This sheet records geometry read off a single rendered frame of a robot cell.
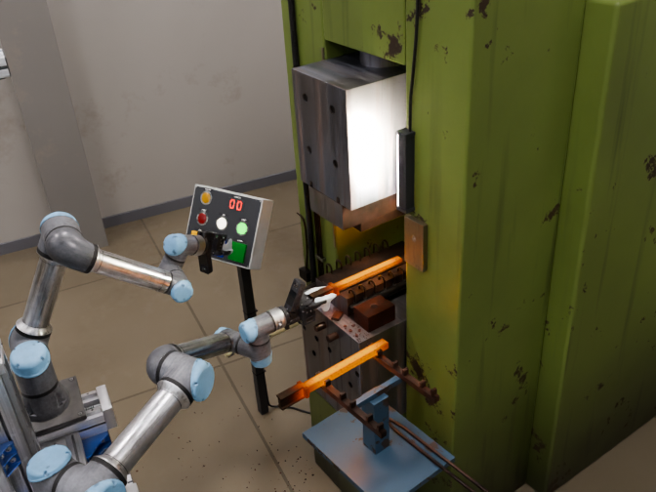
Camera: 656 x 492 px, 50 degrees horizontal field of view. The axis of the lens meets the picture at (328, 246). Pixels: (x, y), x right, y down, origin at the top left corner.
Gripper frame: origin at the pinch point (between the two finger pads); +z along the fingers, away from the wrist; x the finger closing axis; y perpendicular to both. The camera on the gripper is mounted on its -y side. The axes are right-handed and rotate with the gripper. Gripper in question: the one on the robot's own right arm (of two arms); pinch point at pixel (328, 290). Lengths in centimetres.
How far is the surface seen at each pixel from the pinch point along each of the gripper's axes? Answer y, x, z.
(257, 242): -4.4, -39.6, -6.3
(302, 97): -68, -12, 3
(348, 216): -31.6, 7.4, 5.2
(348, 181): -46.8, 11.4, 2.7
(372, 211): -30.0, 7.4, 15.0
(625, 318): 23, 58, 94
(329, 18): -90, -15, 17
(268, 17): -28, -272, 139
